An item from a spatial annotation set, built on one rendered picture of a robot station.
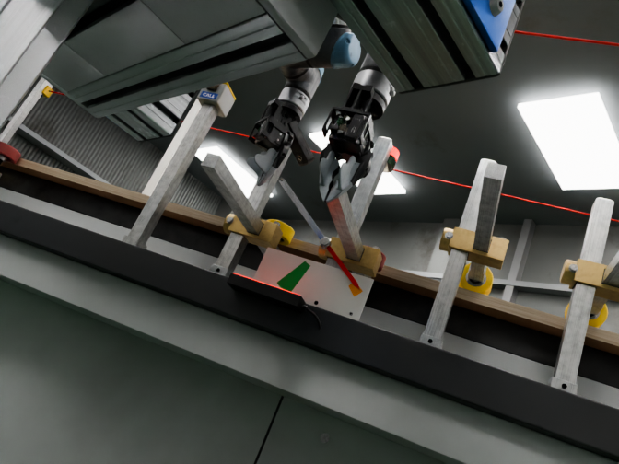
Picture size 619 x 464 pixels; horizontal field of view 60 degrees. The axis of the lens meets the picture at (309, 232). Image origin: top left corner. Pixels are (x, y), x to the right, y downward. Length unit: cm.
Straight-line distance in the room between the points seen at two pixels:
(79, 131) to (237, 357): 723
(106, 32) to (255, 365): 83
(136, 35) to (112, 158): 794
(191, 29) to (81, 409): 127
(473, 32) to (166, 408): 124
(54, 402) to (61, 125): 676
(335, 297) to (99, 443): 73
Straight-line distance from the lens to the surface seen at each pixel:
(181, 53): 48
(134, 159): 857
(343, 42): 124
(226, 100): 156
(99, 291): 141
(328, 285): 117
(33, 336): 174
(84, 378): 161
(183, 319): 128
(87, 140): 830
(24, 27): 42
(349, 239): 109
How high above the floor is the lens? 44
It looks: 20 degrees up
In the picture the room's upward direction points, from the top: 24 degrees clockwise
